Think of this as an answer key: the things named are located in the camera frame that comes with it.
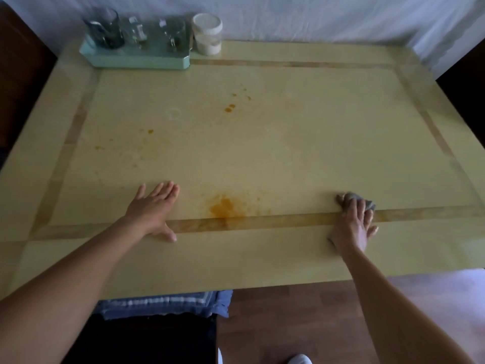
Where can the blue grey rag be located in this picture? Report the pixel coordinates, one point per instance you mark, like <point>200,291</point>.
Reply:
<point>350,197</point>

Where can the person's left hand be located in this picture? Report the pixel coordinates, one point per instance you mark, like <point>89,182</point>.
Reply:
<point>151,214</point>

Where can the dark glass mug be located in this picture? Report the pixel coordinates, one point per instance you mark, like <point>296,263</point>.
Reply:
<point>106,30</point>

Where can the person's right forearm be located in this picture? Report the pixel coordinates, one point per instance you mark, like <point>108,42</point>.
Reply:
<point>398,318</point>

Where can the clear glass cup brown residue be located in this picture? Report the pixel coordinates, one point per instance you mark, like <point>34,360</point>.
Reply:
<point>173,34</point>

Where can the person's white shoe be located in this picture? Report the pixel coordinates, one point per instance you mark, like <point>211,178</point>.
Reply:
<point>299,359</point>

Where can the dark wooden chair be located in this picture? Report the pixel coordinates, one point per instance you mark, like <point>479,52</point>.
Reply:
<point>466,98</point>
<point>144,341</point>

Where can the person's right hand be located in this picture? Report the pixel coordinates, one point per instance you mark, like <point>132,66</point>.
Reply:
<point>352,235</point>

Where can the white wall cloth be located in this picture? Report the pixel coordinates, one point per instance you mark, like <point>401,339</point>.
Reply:
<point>341,18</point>

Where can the mint green tray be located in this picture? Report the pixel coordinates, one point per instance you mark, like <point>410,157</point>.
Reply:
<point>132,58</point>

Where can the white lidded jar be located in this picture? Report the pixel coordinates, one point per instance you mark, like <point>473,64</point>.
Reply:
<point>207,34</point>

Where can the yellow dining table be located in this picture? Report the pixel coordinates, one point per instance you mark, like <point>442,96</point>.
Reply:
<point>265,147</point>

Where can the brown wooden chair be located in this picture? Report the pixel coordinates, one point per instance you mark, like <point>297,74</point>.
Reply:
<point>22,71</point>

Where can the blue ruffled seat cushion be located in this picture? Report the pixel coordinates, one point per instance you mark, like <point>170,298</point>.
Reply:
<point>163,303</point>

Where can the person's left forearm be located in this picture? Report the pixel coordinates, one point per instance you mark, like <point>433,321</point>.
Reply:
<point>57,303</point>

